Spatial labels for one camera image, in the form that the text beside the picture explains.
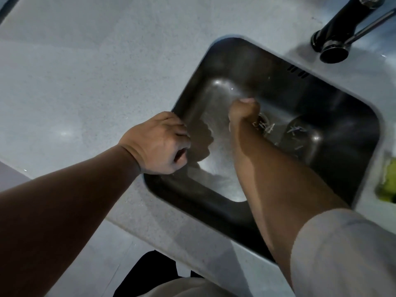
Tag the person's left hand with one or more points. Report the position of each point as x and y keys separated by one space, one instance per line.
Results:
x=154 y=145

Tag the person's right hand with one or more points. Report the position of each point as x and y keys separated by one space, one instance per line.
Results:
x=243 y=111

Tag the person's right fingers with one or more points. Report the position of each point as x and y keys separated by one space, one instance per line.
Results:
x=252 y=106

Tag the person's left fingers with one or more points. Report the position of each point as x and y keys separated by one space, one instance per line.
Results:
x=182 y=136

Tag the person's right forearm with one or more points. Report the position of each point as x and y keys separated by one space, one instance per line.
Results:
x=272 y=188

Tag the person's left forearm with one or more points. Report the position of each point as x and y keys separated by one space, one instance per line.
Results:
x=68 y=213

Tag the metal drain strainer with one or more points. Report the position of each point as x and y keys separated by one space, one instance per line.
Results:
x=266 y=125

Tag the stainless steel sink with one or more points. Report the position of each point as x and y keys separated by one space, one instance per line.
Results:
x=334 y=114

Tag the black faucet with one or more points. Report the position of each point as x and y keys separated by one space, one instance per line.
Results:
x=337 y=37

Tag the black trousers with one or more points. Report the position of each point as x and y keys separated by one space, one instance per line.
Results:
x=151 y=272

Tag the green sponge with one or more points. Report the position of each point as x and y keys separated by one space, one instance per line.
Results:
x=389 y=179

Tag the white shirt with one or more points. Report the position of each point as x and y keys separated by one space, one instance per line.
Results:
x=343 y=253

